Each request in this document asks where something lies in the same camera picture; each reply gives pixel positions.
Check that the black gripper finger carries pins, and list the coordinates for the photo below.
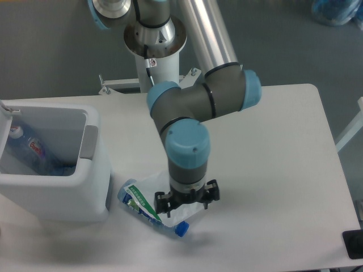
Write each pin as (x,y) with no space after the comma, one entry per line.
(161,203)
(211,193)

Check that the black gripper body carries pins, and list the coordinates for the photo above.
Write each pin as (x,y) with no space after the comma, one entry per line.
(188,197)

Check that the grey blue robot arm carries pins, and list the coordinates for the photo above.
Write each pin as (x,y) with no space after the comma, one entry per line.
(152,34)

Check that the white trash can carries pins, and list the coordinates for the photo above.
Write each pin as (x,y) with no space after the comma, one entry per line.
(73,133)

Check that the clear bottle in trash can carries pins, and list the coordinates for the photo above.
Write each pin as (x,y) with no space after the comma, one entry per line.
(31,150)

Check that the blue label plastic bottle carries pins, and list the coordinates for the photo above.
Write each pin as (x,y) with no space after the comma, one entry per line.
(125,198)

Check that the black device at table edge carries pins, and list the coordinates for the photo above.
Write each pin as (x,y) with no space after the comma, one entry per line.
(353,243)

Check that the blue plastic bag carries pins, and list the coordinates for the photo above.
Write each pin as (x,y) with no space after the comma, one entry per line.
(334,13)

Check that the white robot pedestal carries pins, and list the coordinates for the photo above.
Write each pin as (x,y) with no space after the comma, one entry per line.
(161,69)

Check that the white pedestal base frame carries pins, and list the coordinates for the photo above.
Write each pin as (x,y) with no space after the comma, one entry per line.
(126,86)

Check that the white frame bar right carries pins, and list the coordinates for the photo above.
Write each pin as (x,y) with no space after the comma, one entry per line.
(350,130)

